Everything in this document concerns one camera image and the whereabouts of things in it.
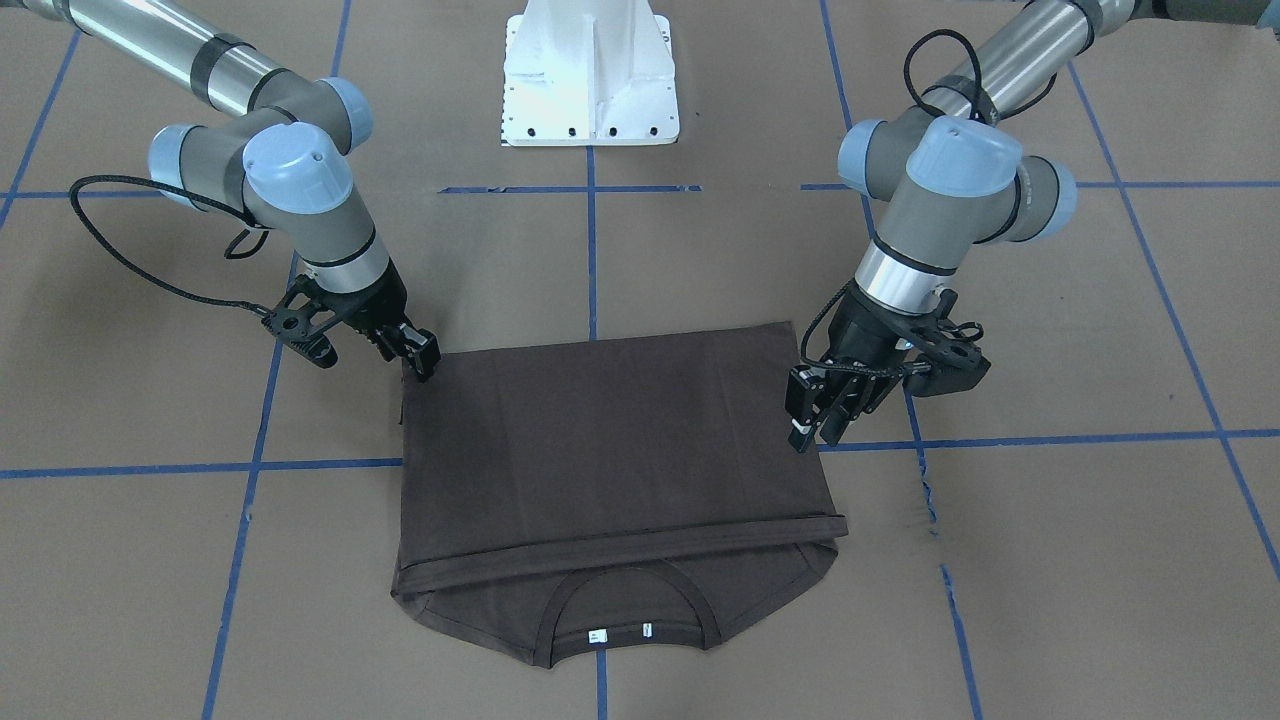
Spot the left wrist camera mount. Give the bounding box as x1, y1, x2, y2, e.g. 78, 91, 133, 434
902, 290, 991, 397

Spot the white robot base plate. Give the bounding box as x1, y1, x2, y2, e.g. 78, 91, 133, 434
500, 1, 681, 147

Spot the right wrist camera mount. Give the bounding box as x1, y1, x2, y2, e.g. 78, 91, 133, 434
261, 278, 340, 369

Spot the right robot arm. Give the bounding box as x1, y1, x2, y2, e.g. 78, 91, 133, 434
20, 1, 442, 380

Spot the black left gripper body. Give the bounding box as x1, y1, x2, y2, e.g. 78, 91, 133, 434
822, 284, 925, 401

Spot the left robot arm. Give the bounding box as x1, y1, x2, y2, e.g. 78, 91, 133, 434
785, 1, 1277, 454

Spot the brown t-shirt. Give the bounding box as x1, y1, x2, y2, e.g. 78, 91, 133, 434
390, 323, 849, 667

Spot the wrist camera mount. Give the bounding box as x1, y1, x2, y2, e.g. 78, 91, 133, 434
902, 290, 991, 397
261, 278, 340, 369

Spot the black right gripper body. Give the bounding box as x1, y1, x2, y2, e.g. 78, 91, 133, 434
325, 265, 410, 346

